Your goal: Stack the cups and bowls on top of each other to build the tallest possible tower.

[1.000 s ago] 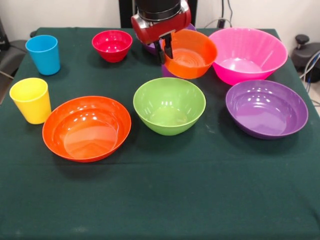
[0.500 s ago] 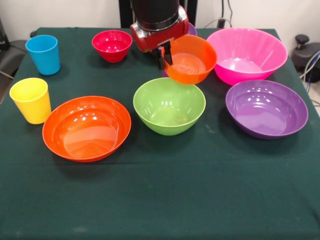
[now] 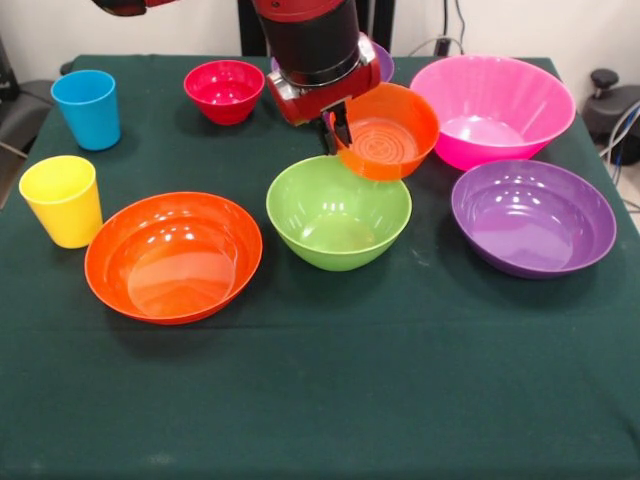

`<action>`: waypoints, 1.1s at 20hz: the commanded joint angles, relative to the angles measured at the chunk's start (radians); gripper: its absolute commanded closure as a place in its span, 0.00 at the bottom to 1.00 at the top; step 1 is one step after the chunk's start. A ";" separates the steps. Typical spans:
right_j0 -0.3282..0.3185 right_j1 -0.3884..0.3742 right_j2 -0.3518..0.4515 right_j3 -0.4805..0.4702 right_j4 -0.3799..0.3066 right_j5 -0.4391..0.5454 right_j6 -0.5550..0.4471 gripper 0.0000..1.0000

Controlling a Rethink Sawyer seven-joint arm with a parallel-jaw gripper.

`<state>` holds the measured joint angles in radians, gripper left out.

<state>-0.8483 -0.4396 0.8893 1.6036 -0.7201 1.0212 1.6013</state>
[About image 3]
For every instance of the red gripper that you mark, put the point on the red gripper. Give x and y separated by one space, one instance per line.
320 100

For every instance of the small orange bowl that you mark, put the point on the small orange bowl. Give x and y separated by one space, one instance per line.
390 150

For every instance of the purple bowl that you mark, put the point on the purple bowl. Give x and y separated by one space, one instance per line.
385 60
530 230

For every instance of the green bowl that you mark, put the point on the green bowl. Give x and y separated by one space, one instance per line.
325 235

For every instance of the small red bowl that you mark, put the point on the small red bowl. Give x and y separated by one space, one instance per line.
225 102

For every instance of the large pink bowl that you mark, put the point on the large pink bowl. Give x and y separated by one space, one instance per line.
500 130

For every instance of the blue plastic cup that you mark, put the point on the blue plastic cup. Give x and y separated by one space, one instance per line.
92 125

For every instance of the large orange bowl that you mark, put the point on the large orange bowl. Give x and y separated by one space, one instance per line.
170 260

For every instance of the dark green table cloth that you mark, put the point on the dark green table cloth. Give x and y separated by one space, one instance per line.
320 375

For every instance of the black equipment with knob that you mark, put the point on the black equipment with knob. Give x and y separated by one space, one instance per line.
607 115

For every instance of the yellow plastic cup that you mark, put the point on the yellow plastic cup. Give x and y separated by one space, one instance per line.
62 220

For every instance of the black chair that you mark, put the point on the black chair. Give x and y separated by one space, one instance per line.
22 115

